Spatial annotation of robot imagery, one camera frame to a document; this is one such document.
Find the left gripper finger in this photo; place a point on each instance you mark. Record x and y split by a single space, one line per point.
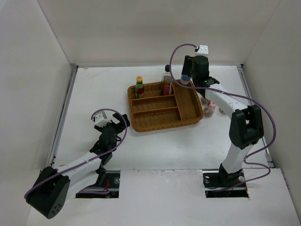
117 117
125 123

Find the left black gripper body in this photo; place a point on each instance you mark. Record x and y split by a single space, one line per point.
118 127

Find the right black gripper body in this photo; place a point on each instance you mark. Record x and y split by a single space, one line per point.
194 78

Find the silver cap blue spice jar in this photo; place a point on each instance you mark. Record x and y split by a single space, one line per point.
185 80

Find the black cap clear sauce bottle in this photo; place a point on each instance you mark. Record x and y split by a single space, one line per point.
167 81

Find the yellow cap red sauce bottle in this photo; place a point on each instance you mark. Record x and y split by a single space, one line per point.
139 87

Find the black cap pepper grinder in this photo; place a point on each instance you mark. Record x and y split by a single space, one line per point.
204 100

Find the pink cap spice jar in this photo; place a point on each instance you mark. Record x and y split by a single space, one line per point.
209 109

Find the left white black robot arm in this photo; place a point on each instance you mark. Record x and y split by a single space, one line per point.
84 176

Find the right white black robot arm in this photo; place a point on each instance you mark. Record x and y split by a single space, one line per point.
246 127

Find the brown wicker divided tray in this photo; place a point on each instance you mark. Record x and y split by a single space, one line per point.
156 112

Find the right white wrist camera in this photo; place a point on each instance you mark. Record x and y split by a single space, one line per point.
202 50

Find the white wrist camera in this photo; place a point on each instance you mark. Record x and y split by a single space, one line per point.
202 50
100 119

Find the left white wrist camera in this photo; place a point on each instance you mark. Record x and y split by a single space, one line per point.
100 119

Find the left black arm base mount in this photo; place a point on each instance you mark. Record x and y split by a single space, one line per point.
108 183

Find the right aluminium table rail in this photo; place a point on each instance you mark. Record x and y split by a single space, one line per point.
257 120

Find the aluminium table rail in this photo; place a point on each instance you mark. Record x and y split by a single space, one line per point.
257 120
58 132

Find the left aluminium table rail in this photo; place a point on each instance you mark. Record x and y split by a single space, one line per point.
58 132

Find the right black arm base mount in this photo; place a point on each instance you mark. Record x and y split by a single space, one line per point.
219 184

